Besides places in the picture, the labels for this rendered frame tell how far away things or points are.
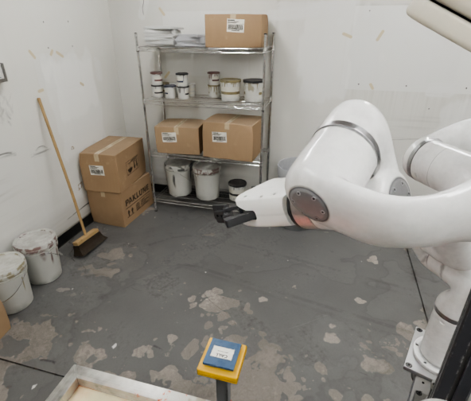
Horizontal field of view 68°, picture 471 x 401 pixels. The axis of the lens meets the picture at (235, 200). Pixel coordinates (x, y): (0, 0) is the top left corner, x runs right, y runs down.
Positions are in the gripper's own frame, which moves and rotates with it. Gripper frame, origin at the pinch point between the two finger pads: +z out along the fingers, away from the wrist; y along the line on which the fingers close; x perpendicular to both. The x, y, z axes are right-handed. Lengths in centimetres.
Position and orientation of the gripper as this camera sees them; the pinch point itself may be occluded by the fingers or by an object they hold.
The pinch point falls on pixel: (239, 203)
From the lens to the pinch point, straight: 61.2
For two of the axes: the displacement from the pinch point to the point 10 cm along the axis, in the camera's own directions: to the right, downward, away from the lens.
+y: -7.3, 3.6, -5.8
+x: 3.0, 9.3, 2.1
